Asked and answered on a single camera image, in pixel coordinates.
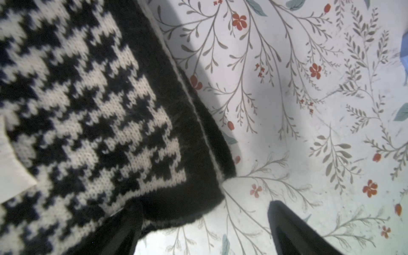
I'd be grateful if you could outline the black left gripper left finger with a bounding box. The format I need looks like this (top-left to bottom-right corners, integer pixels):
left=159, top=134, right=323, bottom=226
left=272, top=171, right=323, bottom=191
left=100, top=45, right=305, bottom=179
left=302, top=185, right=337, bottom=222
left=72, top=200, right=143, bottom=255

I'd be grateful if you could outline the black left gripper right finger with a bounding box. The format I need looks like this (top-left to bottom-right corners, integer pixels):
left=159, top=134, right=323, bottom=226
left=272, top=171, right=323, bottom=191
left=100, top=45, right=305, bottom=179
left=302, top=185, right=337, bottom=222
left=268, top=200, right=341, bottom=255

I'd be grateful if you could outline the small houndstooth scarf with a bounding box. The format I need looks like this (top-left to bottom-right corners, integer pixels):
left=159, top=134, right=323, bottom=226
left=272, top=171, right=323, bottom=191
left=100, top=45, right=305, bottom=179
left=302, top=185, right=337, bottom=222
left=1, top=1, right=236, bottom=255

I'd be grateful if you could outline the light blue small bottle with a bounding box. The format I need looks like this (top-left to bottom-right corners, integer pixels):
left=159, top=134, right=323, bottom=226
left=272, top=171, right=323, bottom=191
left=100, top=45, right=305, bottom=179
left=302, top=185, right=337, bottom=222
left=400, top=32, right=408, bottom=86

